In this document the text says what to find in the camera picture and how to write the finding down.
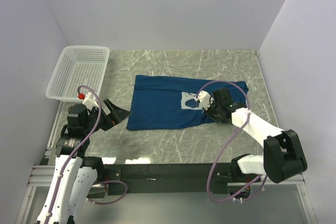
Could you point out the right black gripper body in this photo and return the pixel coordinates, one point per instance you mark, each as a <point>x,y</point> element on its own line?
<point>213,111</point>

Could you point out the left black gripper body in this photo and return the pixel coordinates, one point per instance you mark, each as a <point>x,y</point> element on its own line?
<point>108,116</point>

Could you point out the blue printed t-shirt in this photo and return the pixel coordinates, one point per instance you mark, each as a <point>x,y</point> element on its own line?
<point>166,103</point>

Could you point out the white plastic basket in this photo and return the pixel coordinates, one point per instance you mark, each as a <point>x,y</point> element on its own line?
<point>77,65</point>

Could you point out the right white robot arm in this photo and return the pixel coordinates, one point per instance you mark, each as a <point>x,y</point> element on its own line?
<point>282,156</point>

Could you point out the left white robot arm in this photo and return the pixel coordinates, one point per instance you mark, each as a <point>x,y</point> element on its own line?
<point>74,172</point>

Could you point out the black base beam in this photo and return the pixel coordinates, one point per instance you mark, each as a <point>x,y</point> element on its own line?
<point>174,178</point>

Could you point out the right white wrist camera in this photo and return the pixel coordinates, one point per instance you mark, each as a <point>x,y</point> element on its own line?
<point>204,100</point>

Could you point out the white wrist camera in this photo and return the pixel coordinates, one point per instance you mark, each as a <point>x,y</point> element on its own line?
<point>88,99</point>
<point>204,100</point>

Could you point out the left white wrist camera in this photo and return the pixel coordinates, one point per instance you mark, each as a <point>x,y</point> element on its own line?
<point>88,99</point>

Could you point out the aluminium frame rail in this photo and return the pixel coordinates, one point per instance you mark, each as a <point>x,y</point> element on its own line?
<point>41,176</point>

